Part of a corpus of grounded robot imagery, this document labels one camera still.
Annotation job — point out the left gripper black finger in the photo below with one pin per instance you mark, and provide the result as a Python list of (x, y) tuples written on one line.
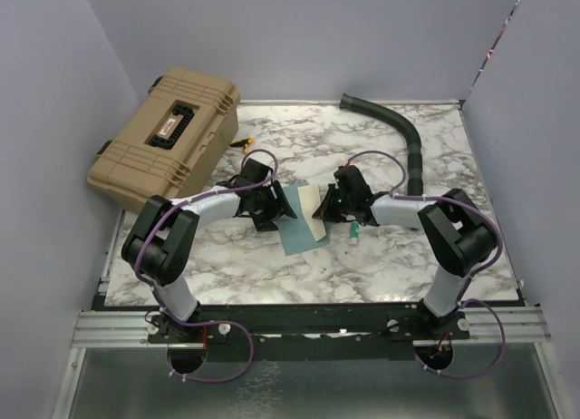
[(282, 203), (265, 222)]

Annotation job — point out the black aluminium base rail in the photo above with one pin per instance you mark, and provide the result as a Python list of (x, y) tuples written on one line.
[(311, 332)]

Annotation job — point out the teal paper envelope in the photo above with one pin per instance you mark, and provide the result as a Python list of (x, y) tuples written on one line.
[(295, 234)]

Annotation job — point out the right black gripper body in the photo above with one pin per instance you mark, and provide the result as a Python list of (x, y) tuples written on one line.
[(344, 206)]

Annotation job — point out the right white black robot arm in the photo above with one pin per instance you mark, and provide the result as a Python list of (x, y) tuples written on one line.
[(463, 239)]

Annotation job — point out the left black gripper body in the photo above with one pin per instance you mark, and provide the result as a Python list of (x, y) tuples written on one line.
[(265, 205)]

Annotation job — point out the yellow handled thin screwdriver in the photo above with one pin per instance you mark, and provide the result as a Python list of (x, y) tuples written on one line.
[(244, 143)]

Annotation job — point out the green white glue stick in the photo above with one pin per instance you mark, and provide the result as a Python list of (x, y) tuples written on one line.
[(354, 234)]

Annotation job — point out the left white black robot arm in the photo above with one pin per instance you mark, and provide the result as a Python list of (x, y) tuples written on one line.
[(159, 243)]

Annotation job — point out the tan plastic tool case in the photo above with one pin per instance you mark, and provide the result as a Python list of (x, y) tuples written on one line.
[(173, 142)]

